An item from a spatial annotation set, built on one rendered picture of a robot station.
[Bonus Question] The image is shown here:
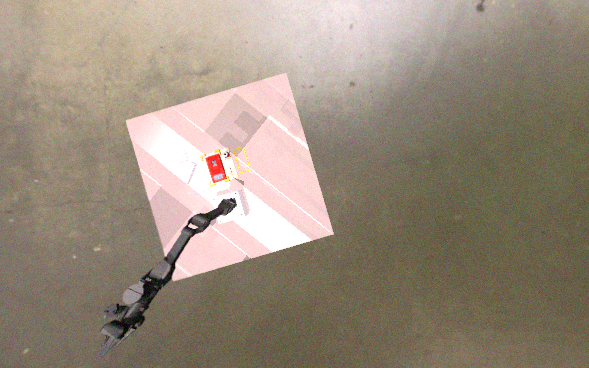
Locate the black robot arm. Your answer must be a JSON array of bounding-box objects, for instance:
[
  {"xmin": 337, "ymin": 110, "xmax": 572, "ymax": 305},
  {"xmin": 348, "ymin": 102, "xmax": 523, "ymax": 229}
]
[{"xmin": 103, "ymin": 198, "xmax": 237, "ymax": 320}]

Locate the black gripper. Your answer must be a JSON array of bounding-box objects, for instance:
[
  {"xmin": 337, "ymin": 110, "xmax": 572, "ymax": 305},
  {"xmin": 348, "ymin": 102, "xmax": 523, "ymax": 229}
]
[{"xmin": 96, "ymin": 303, "xmax": 149, "ymax": 359}]

